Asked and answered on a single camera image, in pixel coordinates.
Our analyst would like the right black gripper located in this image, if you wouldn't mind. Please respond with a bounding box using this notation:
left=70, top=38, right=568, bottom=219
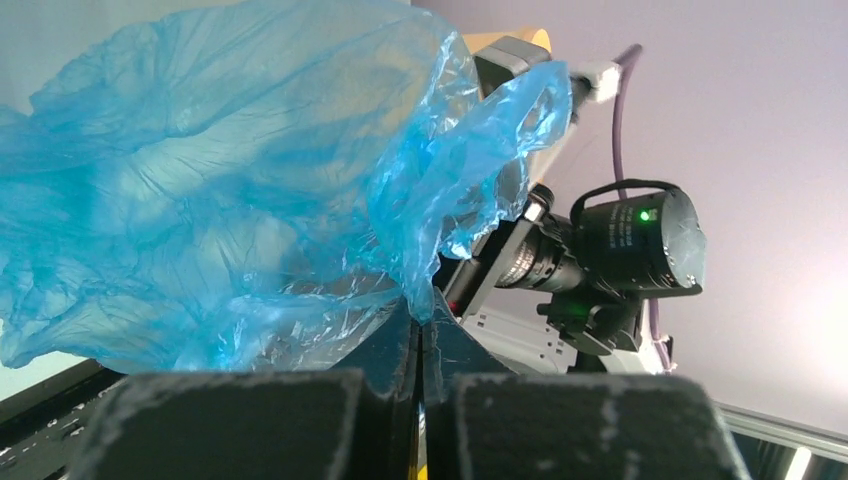
left=433, top=185, right=555, bottom=318

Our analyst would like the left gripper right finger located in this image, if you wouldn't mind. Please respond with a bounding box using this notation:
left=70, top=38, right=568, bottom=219
left=420, top=292, right=749, bottom=479

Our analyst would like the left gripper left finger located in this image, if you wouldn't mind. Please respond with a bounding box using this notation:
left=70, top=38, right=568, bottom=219
left=69, top=301, right=418, bottom=479

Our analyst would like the beige plastic trash bin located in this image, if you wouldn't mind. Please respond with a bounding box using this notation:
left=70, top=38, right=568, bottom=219
left=462, top=28, right=570, bottom=187

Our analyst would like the blue plastic trash bag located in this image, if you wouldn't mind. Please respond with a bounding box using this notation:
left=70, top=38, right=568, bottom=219
left=1, top=1, right=572, bottom=373

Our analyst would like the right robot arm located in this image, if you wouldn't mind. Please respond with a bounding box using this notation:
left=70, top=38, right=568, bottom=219
left=433, top=179, right=706, bottom=374

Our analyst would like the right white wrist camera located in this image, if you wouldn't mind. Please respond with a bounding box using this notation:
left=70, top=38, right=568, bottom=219
left=473, top=35, right=624, bottom=110

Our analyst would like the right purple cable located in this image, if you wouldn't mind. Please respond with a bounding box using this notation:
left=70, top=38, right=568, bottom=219
left=609, top=42, right=674, bottom=372

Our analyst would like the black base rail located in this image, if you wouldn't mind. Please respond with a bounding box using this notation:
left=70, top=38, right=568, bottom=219
left=1, top=360, right=123, bottom=480

